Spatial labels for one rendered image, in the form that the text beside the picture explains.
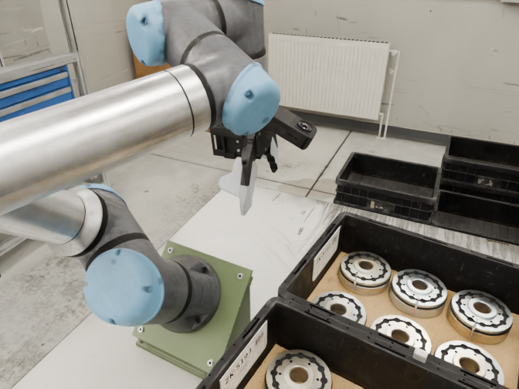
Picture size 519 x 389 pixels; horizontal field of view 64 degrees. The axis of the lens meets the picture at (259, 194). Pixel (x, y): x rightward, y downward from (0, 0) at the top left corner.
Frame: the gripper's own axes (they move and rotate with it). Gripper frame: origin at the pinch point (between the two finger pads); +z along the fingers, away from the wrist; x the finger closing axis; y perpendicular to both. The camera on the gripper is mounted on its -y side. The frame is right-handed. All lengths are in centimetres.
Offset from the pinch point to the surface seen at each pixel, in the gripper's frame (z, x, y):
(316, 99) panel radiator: 88, -279, 65
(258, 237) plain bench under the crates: 35.4, -28.4, 15.0
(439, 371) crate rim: 12.6, 17.4, -31.7
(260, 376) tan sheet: 21.1, 21.1, -6.3
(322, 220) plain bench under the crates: 37, -44, 0
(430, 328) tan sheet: 23.4, 0.6, -31.5
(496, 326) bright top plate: 21.1, -1.3, -41.8
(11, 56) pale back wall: 22, -144, 240
